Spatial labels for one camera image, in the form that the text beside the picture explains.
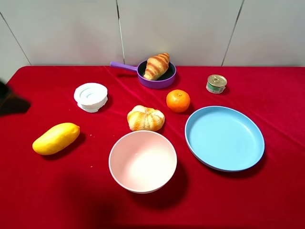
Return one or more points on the orange mandarin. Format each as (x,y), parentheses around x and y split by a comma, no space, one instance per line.
(178,101)

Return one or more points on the pink bowl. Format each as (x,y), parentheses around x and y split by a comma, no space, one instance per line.
(142,161)

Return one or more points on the yellow mango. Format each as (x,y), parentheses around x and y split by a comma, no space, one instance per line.
(56,139)

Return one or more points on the small tin can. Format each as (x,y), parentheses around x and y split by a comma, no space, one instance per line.
(216,84)

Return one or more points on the blue round plate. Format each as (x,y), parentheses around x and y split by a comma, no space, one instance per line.
(224,139)

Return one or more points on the purple frying pan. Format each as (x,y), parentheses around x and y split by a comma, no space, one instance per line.
(164,81)

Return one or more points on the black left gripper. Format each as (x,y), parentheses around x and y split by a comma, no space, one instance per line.
(10,103)

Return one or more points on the croissant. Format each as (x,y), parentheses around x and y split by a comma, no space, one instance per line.
(156,66)

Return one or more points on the peeled mandarin toy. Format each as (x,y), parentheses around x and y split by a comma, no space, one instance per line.
(145,118)

